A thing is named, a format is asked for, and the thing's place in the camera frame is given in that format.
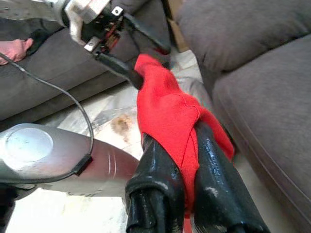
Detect person hand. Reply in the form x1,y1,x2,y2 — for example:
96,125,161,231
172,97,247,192
0,38,34,66

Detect black cloth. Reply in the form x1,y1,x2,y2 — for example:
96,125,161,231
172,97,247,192
25,28,51,56

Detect dark grey fabric sofa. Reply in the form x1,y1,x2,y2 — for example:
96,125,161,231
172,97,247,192
174,0,311,233
0,18,172,122

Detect brown cardboard box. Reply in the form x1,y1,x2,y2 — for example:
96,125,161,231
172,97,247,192
167,0,190,53

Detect red pillow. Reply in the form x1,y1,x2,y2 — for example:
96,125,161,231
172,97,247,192
133,53,236,233

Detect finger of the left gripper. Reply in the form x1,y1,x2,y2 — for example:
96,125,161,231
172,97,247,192
94,51,145,90
123,13,172,55

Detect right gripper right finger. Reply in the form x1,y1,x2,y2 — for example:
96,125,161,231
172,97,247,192
192,120,272,233

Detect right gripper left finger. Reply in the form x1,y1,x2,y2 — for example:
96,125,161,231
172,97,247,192
124,132,187,233

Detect black cable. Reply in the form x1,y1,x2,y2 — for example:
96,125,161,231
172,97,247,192
0,52,94,183

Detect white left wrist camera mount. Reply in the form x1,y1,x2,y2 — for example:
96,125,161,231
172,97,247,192
63,0,111,46

